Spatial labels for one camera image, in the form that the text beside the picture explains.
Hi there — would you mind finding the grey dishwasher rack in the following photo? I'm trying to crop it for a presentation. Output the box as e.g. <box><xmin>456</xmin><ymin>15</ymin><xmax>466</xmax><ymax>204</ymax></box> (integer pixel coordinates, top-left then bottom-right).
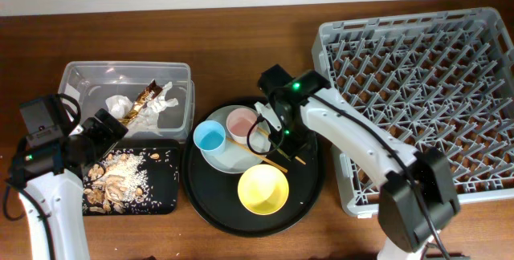
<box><xmin>312</xmin><ymin>7</ymin><xmax>513</xmax><ymax>204</ymax></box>

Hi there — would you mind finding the blue plastic cup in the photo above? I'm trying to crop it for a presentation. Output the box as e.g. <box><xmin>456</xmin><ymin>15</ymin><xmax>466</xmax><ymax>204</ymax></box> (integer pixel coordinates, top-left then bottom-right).
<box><xmin>193</xmin><ymin>120</ymin><xmax>226</xmax><ymax>156</ymax></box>

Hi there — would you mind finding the pink plastic cup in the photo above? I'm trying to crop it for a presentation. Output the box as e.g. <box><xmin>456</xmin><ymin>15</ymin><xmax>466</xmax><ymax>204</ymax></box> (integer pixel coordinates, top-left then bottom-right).
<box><xmin>226</xmin><ymin>108</ymin><xmax>257</xmax><ymax>144</ymax></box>

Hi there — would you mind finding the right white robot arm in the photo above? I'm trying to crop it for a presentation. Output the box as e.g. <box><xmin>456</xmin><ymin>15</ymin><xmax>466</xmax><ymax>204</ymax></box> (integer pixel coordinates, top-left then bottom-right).
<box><xmin>258</xmin><ymin>65</ymin><xmax>460</xmax><ymax>259</ymax></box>

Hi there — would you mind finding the clear plastic waste bin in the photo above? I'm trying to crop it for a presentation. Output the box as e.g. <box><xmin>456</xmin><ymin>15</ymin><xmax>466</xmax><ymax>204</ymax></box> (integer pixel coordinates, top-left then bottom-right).
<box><xmin>59</xmin><ymin>61</ymin><xmax>194</xmax><ymax>142</ymax></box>

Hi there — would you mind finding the white napkin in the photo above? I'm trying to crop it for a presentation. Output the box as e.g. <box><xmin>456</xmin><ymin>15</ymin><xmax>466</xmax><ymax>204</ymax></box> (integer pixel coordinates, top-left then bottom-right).
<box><xmin>105</xmin><ymin>82</ymin><xmax>179</xmax><ymax>137</ymax></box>

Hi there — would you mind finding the black rectangular tray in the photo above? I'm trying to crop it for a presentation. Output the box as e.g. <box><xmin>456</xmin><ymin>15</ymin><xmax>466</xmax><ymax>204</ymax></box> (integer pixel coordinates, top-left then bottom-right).
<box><xmin>80</xmin><ymin>139</ymin><xmax>181</xmax><ymax>217</ymax></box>

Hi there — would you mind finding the food scraps and rice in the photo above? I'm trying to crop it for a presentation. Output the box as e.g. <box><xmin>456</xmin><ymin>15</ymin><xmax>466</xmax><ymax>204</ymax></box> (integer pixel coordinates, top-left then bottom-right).
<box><xmin>82</xmin><ymin>152</ymin><xmax>180</xmax><ymax>215</ymax></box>

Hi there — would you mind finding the white label on bin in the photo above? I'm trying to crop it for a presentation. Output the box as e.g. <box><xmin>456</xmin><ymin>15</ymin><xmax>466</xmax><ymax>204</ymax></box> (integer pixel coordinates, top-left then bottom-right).
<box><xmin>63</xmin><ymin>83</ymin><xmax>80</xmax><ymax>102</ymax></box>

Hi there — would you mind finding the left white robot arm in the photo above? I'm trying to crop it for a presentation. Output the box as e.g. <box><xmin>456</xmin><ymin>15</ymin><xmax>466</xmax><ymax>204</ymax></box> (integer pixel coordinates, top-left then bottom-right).
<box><xmin>6</xmin><ymin>109</ymin><xmax>128</xmax><ymax>259</ymax></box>

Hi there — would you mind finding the yellow bowl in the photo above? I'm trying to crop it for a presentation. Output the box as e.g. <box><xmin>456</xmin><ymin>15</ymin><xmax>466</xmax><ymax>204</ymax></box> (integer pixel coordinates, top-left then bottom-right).
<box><xmin>237</xmin><ymin>165</ymin><xmax>290</xmax><ymax>216</ymax></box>

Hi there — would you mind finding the grey round plate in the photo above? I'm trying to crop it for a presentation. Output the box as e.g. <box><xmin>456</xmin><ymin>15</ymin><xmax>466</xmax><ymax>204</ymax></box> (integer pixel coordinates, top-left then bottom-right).
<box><xmin>201</xmin><ymin>105</ymin><xmax>271</xmax><ymax>174</ymax></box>

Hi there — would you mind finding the round black serving tray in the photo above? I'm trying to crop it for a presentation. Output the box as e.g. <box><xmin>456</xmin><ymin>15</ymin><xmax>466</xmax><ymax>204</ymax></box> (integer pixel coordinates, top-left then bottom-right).
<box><xmin>182</xmin><ymin>97</ymin><xmax>325</xmax><ymax>238</ymax></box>

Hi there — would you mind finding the gold brown candy wrapper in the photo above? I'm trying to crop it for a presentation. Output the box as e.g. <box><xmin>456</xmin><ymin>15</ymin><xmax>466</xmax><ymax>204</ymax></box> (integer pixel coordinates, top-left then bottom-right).
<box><xmin>119</xmin><ymin>80</ymin><xmax>163</xmax><ymax>126</ymax></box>

